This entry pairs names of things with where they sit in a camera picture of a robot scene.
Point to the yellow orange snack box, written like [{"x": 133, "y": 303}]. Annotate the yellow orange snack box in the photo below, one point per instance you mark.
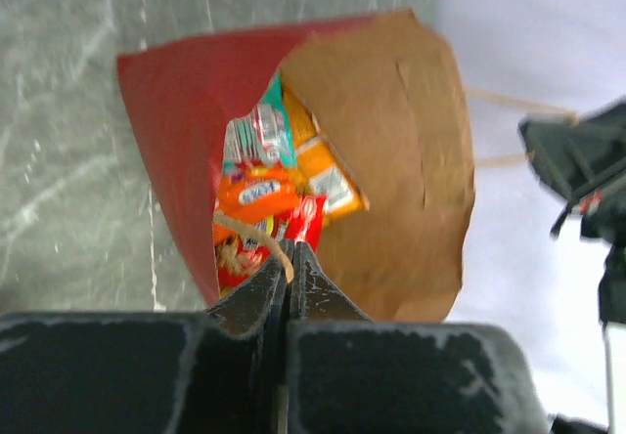
[{"x": 320, "y": 169}]

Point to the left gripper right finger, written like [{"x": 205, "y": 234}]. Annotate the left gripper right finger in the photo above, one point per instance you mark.
[{"x": 350, "y": 374}]

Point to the red yellow snack packet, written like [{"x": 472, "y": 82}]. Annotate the red yellow snack packet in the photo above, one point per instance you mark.
[{"x": 242, "y": 255}]

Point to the red paper bag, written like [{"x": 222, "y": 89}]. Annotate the red paper bag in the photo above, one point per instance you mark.
[{"x": 387, "y": 96}]

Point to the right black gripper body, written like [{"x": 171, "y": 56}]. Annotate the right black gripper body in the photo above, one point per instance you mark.
[{"x": 602, "y": 212}]

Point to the teal snack packet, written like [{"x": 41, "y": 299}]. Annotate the teal snack packet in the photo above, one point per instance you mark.
[{"x": 264, "y": 135}]

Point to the orange snack packet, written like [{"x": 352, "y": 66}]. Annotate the orange snack packet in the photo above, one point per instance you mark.
[{"x": 251, "y": 195}]

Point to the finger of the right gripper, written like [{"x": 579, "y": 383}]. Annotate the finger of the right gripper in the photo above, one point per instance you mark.
[{"x": 575, "y": 159}]

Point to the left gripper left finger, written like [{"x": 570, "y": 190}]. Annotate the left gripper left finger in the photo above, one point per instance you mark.
[{"x": 211, "y": 371}]

